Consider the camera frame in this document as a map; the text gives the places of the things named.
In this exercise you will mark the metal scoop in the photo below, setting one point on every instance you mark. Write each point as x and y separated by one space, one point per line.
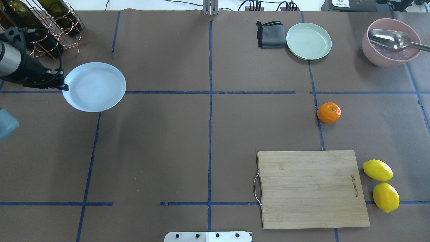
396 40

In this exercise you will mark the yellow lemon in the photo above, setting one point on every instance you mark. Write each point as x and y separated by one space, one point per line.
378 170
386 197

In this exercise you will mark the dark grey folded cloth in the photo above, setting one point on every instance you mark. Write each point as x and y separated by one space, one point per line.
271 35

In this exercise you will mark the dark green wine bottle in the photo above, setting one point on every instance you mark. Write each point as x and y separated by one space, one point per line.
22 17

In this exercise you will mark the aluminium frame post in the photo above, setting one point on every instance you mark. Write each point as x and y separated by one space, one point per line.
210 7

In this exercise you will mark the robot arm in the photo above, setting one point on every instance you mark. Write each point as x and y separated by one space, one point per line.
25 105

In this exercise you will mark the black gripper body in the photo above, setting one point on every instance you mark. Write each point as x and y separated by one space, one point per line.
31 69

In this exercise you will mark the light green plate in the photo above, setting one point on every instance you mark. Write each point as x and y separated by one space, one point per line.
308 41

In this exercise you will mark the lower yellow lemon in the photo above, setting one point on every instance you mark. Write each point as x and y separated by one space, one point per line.
386 197

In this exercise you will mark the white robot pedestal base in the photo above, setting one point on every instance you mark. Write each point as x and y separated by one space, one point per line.
209 236

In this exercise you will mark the copper wire wine rack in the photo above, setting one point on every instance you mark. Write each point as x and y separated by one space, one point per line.
66 41

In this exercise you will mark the black power strip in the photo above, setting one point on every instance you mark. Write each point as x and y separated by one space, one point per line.
252 5
290 6

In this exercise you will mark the bamboo cutting board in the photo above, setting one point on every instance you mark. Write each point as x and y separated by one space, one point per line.
311 189

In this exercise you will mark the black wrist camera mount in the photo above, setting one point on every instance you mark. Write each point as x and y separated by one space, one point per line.
15 37

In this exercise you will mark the light blue plate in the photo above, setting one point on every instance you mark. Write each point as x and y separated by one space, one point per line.
94 87

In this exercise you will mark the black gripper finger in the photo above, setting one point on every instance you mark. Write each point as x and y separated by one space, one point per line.
63 87

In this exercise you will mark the orange mandarin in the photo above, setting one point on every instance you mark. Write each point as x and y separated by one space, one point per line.
329 112

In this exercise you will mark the upper yellow lemon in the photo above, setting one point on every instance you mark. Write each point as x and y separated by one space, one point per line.
378 170

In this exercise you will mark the pink bowl with ice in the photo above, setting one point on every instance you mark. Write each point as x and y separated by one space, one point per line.
386 57

